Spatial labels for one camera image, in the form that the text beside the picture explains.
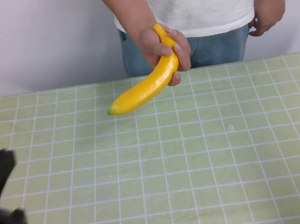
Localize yellow plastic banana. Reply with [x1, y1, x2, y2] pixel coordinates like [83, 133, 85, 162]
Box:
[97, 22, 186, 117]

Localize person's right forearm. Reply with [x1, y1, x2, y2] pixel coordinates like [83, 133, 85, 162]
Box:
[93, 0, 157, 46]

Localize person's right hand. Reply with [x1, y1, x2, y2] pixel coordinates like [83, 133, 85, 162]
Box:
[137, 20, 196, 90]

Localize person's left hand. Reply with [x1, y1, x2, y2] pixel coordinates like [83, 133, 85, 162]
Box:
[245, 0, 291, 38]

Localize green checkered tablecloth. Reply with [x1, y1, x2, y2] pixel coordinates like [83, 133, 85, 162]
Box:
[0, 51, 300, 224]

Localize blue jeans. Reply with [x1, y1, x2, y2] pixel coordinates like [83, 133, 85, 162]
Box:
[117, 12, 254, 78]

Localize white t-shirt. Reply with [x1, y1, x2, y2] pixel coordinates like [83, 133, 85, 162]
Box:
[111, 0, 258, 48]

